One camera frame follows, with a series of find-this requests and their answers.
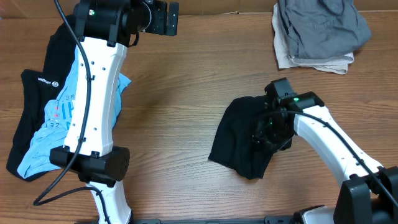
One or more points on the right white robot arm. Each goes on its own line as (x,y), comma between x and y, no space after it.
(368,190)

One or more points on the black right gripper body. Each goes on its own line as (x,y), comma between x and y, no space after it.
(273,133)

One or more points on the black logo t-shirt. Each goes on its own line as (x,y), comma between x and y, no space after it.
(39,89)

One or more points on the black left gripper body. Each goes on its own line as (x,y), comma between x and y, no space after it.
(157,25)

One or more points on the light blue printed t-shirt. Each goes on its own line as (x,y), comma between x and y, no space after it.
(52,133)

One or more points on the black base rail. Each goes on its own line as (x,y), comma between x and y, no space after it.
(233,220)

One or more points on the grey folded shorts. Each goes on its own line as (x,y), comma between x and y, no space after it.
(320,29)

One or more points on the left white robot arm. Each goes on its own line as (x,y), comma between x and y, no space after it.
(104,30)

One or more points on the beige folded garment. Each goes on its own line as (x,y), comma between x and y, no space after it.
(338,65)

